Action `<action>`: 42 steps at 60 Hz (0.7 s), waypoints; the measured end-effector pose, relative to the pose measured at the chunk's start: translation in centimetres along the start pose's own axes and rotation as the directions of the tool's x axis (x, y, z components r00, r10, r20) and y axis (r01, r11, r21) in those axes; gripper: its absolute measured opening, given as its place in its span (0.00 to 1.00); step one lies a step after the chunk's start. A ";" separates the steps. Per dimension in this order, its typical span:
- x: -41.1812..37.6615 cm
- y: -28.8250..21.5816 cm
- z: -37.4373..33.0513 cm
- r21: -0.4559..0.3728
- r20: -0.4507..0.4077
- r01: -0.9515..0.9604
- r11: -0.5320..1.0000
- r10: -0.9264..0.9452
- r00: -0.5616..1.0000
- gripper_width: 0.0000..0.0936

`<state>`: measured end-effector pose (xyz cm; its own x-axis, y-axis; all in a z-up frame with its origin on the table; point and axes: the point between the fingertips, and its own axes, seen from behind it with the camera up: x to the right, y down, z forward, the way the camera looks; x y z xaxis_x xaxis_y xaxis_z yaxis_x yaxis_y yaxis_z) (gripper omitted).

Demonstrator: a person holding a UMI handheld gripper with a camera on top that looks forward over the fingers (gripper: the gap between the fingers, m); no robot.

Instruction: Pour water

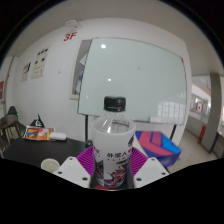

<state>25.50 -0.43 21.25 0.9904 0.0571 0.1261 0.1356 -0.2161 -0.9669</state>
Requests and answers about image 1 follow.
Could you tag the white whiteboard eraser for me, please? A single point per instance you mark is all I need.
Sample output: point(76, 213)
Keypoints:
point(158, 119)

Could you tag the blue and white cardboard box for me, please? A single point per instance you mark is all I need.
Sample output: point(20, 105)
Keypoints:
point(160, 146)

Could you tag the black metal-legged table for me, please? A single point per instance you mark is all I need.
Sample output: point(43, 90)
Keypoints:
point(220, 143)

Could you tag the red wall sign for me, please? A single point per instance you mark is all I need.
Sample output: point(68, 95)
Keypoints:
point(70, 36)

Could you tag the flat white case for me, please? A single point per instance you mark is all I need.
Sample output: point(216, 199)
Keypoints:
point(57, 136)

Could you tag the framed notice board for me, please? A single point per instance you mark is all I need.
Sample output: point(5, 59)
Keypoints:
point(76, 70)

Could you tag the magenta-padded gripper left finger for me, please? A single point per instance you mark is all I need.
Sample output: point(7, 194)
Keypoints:
point(71, 170)

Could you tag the white wall-mounted fixture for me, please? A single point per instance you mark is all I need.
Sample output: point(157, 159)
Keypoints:
point(73, 24)

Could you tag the clear bottle with white label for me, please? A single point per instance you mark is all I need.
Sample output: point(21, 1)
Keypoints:
point(113, 150)

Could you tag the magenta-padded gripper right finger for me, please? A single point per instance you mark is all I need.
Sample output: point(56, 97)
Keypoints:
point(151, 170)

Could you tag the flat round red coaster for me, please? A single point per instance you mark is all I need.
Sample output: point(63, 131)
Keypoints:
point(105, 188)

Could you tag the colourful book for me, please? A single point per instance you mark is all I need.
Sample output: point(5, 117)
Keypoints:
point(37, 134)

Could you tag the small black triangular stand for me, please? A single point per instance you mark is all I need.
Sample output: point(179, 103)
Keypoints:
point(37, 122)

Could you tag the red and white flag sign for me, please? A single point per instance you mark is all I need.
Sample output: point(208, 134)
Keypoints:
point(199, 107)

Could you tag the small white wall poster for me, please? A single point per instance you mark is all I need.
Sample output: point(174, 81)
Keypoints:
point(26, 71)

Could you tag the large white wall poster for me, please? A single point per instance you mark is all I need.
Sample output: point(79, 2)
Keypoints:
point(40, 62)

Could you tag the whiteboard on black stand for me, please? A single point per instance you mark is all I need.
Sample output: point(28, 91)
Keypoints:
point(133, 76)

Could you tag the red floor cabinet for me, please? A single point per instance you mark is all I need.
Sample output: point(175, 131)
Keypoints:
point(202, 132)

